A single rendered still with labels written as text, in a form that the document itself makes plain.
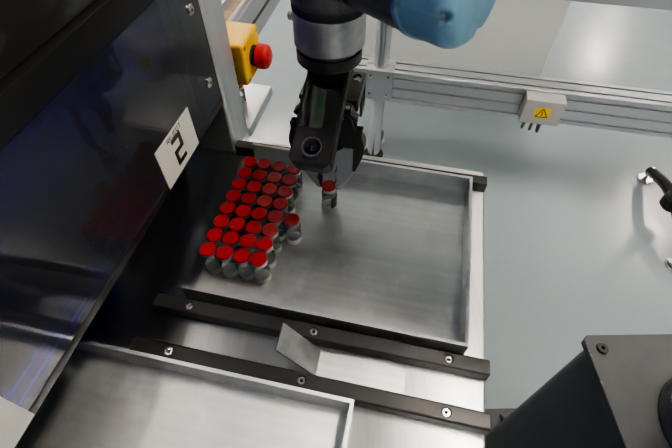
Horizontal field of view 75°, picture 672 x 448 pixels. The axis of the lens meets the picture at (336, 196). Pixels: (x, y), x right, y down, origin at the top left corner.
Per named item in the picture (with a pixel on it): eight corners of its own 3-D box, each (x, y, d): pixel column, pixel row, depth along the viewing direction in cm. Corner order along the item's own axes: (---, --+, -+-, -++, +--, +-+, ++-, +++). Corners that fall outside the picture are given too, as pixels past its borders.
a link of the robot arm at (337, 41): (359, 28, 41) (275, 19, 42) (357, 71, 44) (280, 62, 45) (372, -8, 45) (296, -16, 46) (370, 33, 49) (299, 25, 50)
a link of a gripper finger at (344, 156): (363, 167, 64) (361, 117, 57) (356, 197, 61) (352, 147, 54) (343, 165, 65) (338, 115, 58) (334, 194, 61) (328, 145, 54)
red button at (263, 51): (246, 72, 71) (242, 50, 68) (254, 58, 74) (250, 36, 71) (268, 75, 71) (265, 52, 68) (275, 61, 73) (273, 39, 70)
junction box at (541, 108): (518, 122, 143) (527, 99, 136) (517, 112, 146) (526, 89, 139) (556, 127, 141) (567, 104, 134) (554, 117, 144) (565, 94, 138)
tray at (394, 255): (188, 300, 55) (181, 287, 53) (256, 158, 72) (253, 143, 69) (461, 358, 51) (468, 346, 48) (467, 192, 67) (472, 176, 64)
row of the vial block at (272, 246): (252, 282, 57) (247, 264, 53) (291, 182, 68) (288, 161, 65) (268, 286, 57) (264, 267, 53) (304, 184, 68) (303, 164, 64)
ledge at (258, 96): (178, 126, 80) (175, 118, 79) (206, 84, 88) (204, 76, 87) (251, 136, 78) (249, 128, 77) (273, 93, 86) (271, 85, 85)
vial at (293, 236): (284, 243, 61) (281, 224, 57) (288, 231, 62) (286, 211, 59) (299, 246, 61) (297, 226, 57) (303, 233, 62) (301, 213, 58)
